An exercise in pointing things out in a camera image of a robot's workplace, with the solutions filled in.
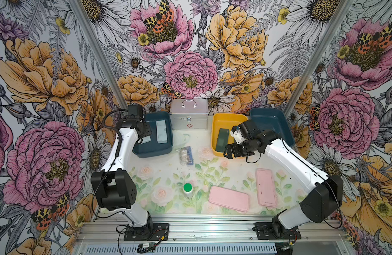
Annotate pink pencil case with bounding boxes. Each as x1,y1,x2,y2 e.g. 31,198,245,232
209,186,250,213
255,169,277,208

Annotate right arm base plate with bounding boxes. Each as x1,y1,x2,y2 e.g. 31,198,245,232
252,222,302,241

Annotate teal storage tray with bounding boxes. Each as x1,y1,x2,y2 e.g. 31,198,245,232
250,108,295,147
133,112,174,158

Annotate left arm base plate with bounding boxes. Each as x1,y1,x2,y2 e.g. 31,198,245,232
124,223,170,242

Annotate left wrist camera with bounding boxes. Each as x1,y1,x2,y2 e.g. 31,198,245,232
127,104,144,119

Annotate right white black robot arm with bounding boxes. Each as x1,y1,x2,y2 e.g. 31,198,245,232
224,120,343,238

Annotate small green circuit board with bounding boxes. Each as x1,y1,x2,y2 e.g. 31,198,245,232
136,242,154,254

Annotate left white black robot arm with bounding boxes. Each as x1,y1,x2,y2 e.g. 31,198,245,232
91,115,153,240

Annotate light blue pencil case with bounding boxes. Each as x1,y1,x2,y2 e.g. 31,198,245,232
141,136,151,144
156,120,168,144

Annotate dark green pencil case slanted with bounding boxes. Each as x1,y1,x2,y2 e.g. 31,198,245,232
215,128,229,153

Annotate floral table mat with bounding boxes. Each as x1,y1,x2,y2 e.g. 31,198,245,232
117,142,309,216

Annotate green cap white bottle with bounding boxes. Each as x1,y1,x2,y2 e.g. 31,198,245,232
183,183,193,198

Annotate aluminium front rail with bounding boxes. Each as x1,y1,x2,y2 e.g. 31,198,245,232
76,214,345,244

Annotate small clear packet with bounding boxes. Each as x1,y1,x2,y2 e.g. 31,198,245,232
179,146,194,165

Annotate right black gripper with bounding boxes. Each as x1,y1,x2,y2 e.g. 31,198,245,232
224,137,259,159

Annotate silver metal first-aid case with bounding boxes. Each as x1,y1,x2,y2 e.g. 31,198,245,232
170,98,208,130

